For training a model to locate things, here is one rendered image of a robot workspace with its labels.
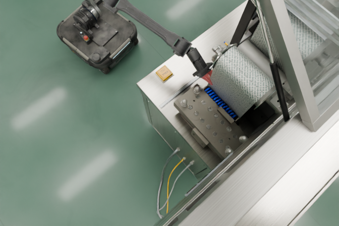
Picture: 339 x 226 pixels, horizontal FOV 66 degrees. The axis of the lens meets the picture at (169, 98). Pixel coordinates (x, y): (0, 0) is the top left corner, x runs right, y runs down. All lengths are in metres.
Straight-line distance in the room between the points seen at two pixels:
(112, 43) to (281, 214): 1.96
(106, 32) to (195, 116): 1.43
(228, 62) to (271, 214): 0.59
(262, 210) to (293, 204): 0.10
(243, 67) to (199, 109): 0.33
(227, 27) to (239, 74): 0.65
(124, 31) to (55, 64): 0.76
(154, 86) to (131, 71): 1.07
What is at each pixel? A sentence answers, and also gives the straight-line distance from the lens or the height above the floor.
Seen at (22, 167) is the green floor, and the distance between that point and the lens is 2.59.
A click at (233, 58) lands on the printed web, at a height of 1.31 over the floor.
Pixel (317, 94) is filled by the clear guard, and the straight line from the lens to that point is 0.71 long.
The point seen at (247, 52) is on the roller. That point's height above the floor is 1.23.
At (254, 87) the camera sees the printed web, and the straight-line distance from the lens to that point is 1.11.
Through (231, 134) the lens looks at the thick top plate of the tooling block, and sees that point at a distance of 1.32.
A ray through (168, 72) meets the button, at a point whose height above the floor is 0.92.
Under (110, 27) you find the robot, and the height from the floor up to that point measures 0.26.
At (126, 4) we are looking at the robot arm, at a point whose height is 1.31.
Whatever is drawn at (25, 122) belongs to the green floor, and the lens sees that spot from 2.67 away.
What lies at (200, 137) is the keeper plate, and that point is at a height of 1.02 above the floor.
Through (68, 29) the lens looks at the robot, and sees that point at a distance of 2.62.
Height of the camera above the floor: 2.28
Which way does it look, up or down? 71 degrees down
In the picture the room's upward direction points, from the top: 2 degrees clockwise
